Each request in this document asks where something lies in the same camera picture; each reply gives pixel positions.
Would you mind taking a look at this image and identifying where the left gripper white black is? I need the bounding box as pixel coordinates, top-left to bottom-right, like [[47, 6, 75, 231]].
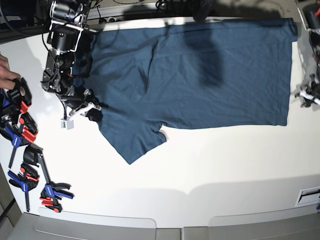
[[294, 74, 320, 108]]

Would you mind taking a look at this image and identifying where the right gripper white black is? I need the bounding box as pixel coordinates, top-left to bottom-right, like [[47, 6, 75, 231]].
[[58, 88, 103, 123]]

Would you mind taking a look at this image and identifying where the blue red bar clamp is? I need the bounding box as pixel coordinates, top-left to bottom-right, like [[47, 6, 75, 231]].
[[0, 112, 38, 168], [7, 162, 40, 212], [0, 78, 32, 125]]

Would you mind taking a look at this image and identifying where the dark blue T-shirt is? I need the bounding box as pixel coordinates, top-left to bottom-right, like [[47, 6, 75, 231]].
[[72, 18, 298, 164]]

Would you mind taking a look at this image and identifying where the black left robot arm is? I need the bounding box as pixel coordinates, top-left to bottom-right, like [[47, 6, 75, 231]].
[[294, 0, 320, 108]]

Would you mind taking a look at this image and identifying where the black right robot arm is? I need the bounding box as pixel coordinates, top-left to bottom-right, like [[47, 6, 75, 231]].
[[41, 0, 103, 123]]

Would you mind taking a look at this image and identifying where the person's bare hand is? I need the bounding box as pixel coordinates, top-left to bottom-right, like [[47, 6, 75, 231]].
[[0, 55, 21, 90]]

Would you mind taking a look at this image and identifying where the blue black bar clamp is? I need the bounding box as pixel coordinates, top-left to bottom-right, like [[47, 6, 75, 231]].
[[23, 144, 74, 213]]

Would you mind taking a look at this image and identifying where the grey chair back left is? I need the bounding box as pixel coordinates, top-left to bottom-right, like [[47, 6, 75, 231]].
[[14, 212, 181, 240]]

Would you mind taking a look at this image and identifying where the grey chair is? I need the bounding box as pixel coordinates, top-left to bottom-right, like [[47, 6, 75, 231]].
[[14, 212, 181, 240], [181, 205, 320, 240]]

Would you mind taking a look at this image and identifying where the grey chair back right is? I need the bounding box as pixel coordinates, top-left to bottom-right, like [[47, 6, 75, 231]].
[[181, 205, 320, 240]]

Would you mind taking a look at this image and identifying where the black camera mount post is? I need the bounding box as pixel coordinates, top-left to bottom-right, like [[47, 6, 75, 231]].
[[191, 0, 215, 22]]

